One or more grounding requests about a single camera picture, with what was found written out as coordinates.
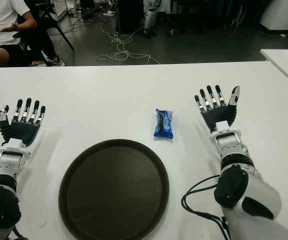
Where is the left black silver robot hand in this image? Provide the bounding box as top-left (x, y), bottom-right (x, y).
top-left (0, 97), bottom-right (46, 148)

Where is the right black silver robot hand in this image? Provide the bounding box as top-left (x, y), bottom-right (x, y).
top-left (194, 84), bottom-right (241, 134)

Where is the blue Oreo cookie packet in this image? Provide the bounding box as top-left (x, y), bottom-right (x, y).
top-left (153, 108), bottom-right (175, 140)

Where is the white side table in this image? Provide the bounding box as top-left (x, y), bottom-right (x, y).
top-left (260, 48), bottom-right (288, 92)

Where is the round dark brown tray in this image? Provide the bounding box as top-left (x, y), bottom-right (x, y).
top-left (58, 138), bottom-right (170, 240)

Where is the black folding chair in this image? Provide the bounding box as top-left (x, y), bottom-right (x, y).
top-left (12, 0), bottom-right (75, 67)

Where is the white cabinet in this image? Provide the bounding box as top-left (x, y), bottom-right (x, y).
top-left (260, 0), bottom-right (288, 36)

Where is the black cabinet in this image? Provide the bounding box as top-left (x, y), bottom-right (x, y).
top-left (117, 0), bottom-right (146, 35)

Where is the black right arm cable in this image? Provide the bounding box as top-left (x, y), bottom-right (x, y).
top-left (181, 174), bottom-right (232, 240)

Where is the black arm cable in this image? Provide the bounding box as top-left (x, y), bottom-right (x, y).
top-left (181, 174), bottom-right (232, 240)
top-left (7, 224), bottom-right (26, 240)

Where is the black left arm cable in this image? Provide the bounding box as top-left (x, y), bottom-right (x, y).
top-left (7, 224), bottom-right (26, 240)

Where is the white cable on floor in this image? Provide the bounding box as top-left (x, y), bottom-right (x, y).
top-left (96, 9), bottom-right (162, 65)

